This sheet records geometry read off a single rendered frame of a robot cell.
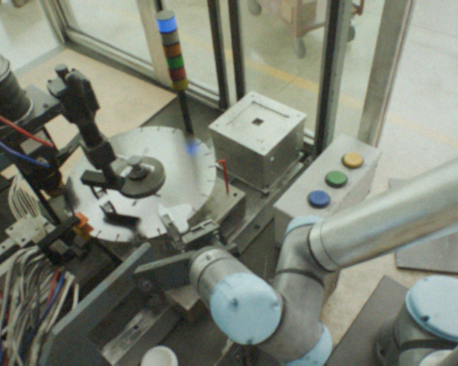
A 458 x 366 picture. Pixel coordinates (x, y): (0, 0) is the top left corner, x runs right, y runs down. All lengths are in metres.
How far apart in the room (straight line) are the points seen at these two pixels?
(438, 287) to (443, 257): 1.23
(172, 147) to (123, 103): 0.54
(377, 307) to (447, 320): 0.27
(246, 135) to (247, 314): 0.62
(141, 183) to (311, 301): 0.46
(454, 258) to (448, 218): 1.49
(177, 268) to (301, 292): 0.19
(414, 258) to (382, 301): 0.97
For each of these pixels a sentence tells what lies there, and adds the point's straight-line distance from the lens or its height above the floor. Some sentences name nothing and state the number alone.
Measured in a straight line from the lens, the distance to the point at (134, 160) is 0.88.
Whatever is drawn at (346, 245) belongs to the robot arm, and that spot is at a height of 1.13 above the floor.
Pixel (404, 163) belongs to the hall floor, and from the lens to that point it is 2.30.
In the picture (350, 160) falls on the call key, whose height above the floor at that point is 0.91.
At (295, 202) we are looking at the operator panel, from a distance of 0.90.
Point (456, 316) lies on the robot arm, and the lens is 0.73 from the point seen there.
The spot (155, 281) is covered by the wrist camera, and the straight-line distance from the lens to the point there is 0.68.
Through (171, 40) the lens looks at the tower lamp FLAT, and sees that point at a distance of 1.02.
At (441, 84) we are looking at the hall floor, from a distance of 2.87.
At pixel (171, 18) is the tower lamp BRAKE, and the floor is 1.16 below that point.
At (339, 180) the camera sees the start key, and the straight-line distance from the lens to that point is 0.93.
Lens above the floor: 1.60
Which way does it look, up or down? 49 degrees down
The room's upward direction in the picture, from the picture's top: 8 degrees counter-clockwise
